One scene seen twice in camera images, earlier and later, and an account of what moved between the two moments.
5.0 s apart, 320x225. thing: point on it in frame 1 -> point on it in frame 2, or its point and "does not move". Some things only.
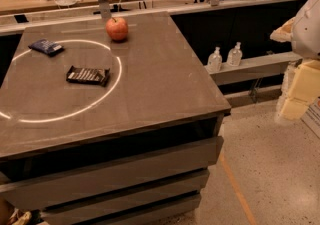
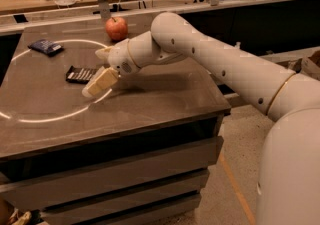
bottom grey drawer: (156, 214) does not move
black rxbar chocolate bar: (98, 76) does not move
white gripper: (307, 32) -> (119, 58)
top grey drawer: (111, 175) does not move
